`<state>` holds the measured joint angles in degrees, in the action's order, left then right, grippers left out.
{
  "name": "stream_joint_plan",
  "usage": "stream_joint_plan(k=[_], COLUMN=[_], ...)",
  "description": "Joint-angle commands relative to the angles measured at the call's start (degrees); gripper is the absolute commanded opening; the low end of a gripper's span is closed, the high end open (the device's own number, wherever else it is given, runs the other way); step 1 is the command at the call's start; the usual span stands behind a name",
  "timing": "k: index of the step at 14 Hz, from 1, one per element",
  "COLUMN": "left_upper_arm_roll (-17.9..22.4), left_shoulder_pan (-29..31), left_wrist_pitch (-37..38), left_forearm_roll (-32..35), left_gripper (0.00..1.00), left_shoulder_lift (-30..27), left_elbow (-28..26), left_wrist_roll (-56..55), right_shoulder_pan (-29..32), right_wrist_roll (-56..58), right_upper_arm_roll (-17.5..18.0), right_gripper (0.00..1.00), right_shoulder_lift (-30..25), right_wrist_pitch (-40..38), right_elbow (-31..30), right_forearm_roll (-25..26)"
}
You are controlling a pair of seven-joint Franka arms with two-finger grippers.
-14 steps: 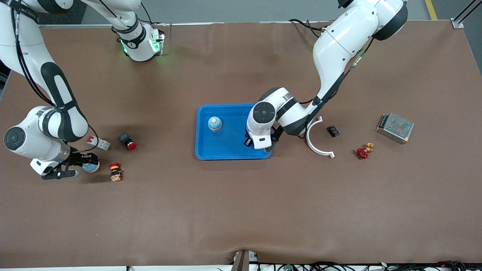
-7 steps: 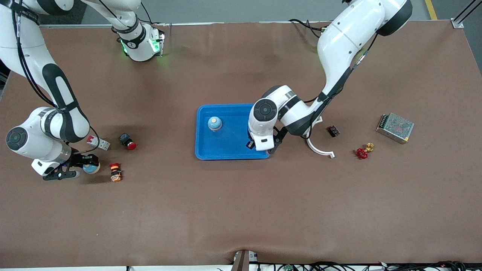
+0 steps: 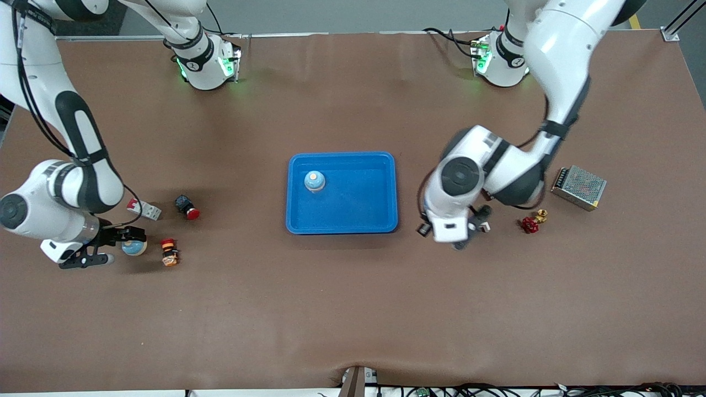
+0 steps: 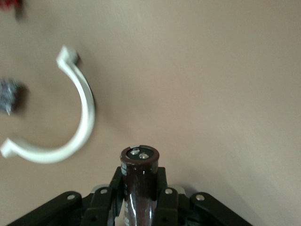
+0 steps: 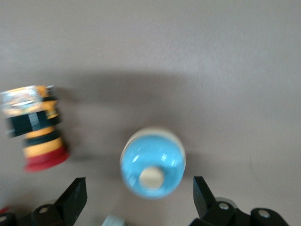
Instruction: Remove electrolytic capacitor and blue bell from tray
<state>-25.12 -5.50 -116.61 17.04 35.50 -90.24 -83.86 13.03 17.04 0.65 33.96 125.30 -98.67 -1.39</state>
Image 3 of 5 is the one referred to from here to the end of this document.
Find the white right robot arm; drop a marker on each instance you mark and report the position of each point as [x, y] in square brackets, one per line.
[38, 220]

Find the red and grey circuit breaker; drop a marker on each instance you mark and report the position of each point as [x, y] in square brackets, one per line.
[146, 210]

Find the red push button black body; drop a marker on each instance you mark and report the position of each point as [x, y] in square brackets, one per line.
[193, 214]

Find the brown table mat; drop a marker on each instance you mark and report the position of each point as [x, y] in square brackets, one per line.
[353, 303]

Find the metal mesh power supply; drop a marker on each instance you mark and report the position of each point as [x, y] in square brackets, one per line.
[579, 187]

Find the blue desk bell cream base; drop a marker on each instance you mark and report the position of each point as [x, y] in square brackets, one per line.
[135, 249]
[314, 182]

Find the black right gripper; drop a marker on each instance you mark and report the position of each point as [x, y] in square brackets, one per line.
[112, 236]

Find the green terminal connector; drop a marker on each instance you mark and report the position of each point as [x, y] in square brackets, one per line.
[422, 392]

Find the aluminium frame profile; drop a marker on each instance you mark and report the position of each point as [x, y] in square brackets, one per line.
[671, 36]

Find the red orange emergency stop button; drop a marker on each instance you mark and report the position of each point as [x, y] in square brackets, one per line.
[169, 253]

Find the blue plastic tray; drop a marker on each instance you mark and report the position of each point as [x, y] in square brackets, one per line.
[358, 204]

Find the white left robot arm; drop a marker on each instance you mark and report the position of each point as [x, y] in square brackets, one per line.
[557, 49]

